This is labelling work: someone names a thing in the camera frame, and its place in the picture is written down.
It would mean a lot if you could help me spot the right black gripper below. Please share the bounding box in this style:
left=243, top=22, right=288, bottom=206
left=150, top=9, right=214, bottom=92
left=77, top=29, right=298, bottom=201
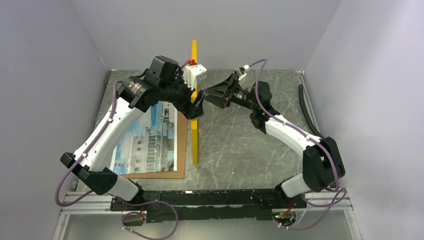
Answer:
left=204, top=73, right=258, bottom=112

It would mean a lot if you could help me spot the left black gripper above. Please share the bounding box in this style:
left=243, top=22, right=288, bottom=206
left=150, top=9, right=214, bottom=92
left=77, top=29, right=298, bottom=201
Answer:
left=159, top=71, right=206, bottom=119

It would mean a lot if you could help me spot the yellow wooden picture frame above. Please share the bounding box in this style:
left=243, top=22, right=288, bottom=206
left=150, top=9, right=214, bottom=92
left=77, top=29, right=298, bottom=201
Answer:
left=190, top=39, right=199, bottom=166

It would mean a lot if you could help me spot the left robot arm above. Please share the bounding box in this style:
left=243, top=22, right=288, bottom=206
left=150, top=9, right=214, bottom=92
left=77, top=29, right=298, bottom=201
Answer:
left=60, top=55, right=207, bottom=210

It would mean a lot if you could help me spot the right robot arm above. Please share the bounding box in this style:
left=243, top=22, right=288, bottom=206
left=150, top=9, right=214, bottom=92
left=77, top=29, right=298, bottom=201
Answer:
left=204, top=73, right=346, bottom=208

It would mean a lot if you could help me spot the building photo print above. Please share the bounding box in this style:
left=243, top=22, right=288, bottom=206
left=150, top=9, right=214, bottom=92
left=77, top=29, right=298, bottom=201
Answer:
left=110, top=102, right=178, bottom=175

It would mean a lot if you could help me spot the brown backing board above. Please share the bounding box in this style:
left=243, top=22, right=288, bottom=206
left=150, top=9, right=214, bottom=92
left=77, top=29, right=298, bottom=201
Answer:
left=121, top=111, right=188, bottom=179

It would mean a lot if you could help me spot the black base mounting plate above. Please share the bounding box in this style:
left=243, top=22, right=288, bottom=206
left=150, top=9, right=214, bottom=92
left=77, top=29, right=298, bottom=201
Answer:
left=110, top=188, right=307, bottom=223

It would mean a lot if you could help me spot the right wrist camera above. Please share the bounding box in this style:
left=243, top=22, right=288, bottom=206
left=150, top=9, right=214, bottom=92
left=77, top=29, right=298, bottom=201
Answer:
left=234, top=64, right=250, bottom=83

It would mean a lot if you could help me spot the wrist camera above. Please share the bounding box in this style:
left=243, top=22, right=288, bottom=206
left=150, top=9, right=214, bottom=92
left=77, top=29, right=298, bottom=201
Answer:
left=234, top=64, right=250, bottom=83
left=182, top=58, right=208, bottom=90

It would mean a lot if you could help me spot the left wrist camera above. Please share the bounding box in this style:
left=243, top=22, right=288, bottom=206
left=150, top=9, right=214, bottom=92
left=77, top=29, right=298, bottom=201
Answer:
left=182, top=58, right=208, bottom=90

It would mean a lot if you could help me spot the black corrugated hose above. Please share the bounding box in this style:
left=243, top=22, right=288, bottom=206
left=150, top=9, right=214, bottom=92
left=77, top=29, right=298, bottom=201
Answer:
left=298, top=84, right=324, bottom=139

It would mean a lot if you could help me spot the aluminium rail frame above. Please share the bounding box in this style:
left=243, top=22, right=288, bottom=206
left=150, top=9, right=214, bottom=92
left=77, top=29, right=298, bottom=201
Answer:
left=53, top=192, right=363, bottom=240

